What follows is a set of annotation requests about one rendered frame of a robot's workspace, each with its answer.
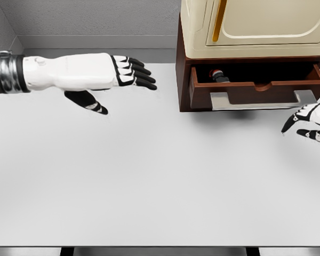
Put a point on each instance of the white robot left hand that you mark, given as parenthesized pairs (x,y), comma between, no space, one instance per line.
(90,72)

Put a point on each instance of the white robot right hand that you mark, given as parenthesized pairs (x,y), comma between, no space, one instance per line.
(318,112)

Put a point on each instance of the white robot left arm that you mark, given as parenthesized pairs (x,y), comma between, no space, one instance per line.
(40,74)

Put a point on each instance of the brown wooden drawer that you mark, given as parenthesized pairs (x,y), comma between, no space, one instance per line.
(256,97)

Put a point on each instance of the brown wooden drawer cabinet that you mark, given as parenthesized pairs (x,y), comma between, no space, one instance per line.
(182,80)

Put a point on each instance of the cream cabinet with door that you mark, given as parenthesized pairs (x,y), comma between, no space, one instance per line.
(256,26)

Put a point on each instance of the black switch with red button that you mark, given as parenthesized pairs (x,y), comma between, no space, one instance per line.
(220,76)

